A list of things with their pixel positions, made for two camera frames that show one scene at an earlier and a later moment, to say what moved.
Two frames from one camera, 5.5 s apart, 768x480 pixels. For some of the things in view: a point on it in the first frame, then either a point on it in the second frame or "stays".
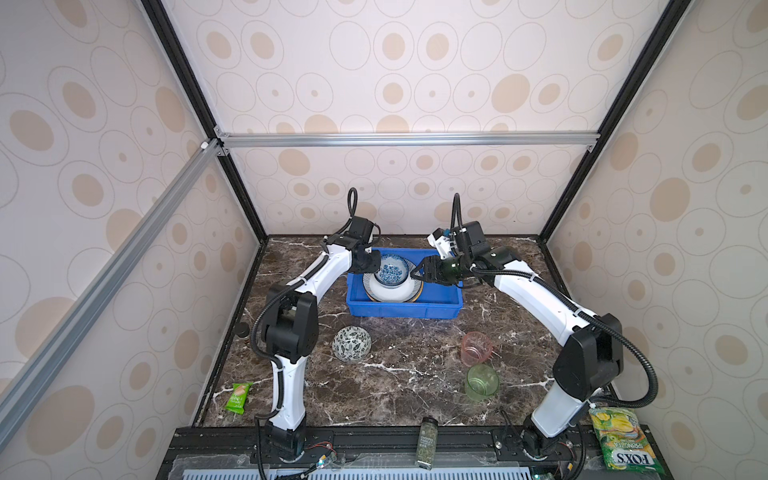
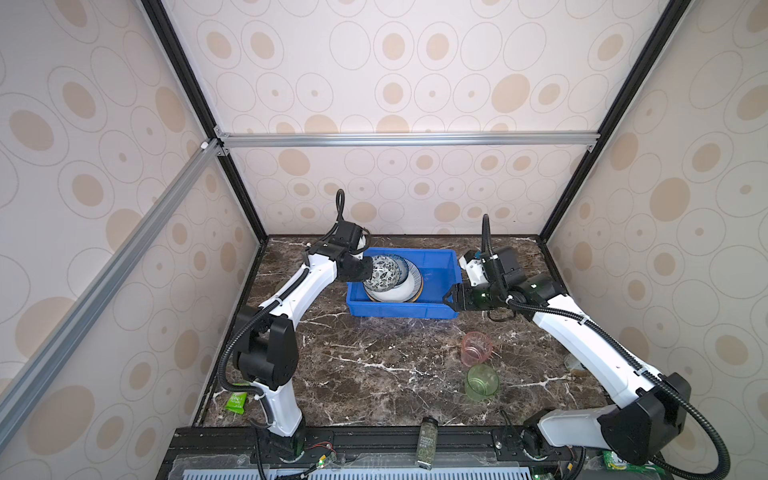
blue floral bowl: (394, 271) stays
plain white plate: (408, 291) stays
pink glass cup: (475, 348) stays
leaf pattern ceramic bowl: (351, 344) → (386, 273)
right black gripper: (432, 270) → (461, 298)
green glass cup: (482, 382) stays
